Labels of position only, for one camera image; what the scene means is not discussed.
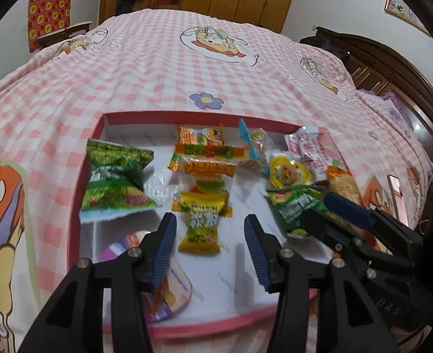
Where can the purple lace pillow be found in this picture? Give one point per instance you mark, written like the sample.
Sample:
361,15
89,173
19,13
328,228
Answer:
396,110

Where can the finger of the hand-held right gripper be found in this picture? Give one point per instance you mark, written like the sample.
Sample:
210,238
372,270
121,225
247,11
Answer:
348,209
319,226

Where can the small yellow snack packet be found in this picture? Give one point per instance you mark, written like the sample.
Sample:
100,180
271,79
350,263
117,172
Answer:
201,224

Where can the pink snack packet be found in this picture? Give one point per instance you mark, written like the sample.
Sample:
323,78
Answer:
312,147

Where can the orange and green snack packet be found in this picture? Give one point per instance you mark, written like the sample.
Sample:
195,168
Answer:
209,174

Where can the dark cloth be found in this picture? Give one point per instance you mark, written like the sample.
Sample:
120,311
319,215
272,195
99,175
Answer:
323,42

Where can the dark wooden headboard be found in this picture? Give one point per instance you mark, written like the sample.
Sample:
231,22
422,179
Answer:
393,66

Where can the clear rice cracker packet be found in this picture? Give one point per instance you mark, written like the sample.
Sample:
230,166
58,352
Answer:
343,185

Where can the dark green snack packet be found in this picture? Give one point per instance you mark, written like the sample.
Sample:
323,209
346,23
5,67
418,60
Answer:
293,206

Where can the wooden desk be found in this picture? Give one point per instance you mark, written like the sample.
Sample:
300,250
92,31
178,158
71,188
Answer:
63,31

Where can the smartphone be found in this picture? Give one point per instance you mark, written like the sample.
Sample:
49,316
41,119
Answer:
396,187

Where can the clear packet with blue edges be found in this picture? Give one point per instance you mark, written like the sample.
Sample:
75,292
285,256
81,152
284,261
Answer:
257,143

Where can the pink checked printed blanket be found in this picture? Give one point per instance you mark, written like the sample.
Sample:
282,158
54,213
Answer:
146,62

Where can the purple snack packet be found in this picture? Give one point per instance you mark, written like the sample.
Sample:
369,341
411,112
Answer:
119,248

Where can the shallow red cardboard box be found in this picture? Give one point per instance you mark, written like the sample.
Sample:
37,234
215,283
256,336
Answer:
238,206

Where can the framed wall picture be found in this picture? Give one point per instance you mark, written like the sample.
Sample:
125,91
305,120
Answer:
404,9

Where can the yellow jelly pouch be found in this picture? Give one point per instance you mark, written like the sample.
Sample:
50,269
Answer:
286,171

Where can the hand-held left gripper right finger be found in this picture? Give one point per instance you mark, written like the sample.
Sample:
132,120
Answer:
257,253

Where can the green snack packet red label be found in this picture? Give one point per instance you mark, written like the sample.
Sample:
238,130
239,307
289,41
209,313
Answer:
109,180

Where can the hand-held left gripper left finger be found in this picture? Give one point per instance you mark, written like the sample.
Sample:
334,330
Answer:
163,250

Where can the small orange snack packet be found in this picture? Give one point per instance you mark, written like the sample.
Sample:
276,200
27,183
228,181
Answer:
201,139

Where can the red and yellow wall poster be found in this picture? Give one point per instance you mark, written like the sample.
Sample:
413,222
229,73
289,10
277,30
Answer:
49,11

